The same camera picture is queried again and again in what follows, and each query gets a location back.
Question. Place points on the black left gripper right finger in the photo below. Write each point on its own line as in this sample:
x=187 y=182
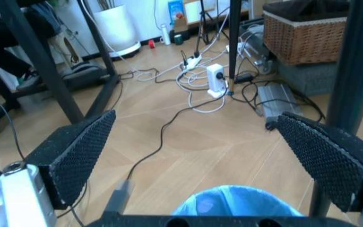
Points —
x=323 y=160

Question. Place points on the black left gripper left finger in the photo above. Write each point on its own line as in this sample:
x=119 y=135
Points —
x=74 y=151

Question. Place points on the white cylindrical bin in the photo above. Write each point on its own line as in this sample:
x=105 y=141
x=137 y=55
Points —
x=118 y=28

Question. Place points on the silver power supply brick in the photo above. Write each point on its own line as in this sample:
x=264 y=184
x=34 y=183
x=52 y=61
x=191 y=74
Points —
x=277 y=99

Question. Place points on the grey footrest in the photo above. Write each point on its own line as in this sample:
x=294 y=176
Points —
x=82 y=74

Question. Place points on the grey fabric storage box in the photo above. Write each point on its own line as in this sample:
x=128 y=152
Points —
x=310 y=76

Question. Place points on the thick black table leg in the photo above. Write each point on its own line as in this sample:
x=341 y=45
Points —
x=355 y=71

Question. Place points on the blue rounded object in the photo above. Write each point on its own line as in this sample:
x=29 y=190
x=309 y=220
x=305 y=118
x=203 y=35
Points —
x=235 y=201

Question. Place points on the small black power adapter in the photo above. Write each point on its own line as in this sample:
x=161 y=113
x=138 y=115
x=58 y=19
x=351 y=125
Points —
x=244 y=78

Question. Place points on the person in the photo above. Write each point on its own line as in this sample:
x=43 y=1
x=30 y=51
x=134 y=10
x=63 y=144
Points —
x=1 y=54

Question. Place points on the brown wicker basket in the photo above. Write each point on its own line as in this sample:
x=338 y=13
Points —
x=307 y=40

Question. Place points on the clear plastic wheeled box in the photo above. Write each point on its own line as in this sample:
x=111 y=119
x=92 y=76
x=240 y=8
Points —
x=257 y=47

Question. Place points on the white plug adapter cube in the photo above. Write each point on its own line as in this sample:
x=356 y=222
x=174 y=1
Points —
x=215 y=78

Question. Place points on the white power strip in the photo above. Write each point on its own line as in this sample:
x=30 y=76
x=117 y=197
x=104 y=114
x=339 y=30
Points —
x=192 y=62

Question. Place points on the black pole with wooden tip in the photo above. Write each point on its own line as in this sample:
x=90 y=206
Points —
x=234 y=42

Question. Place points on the white bottle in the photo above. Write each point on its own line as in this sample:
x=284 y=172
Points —
x=165 y=34

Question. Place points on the dark green can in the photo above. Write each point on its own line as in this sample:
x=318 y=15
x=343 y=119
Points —
x=178 y=39

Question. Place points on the brown cardboard box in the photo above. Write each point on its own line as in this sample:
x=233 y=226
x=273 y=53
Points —
x=181 y=24

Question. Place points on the blue printed box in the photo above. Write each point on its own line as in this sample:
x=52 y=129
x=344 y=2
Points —
x=176 y=9

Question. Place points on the black tripod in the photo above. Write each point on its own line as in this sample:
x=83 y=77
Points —
x=204 y=21

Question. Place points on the black desk leg frame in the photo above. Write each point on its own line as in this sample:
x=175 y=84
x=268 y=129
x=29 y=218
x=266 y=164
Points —
x=52 y=71

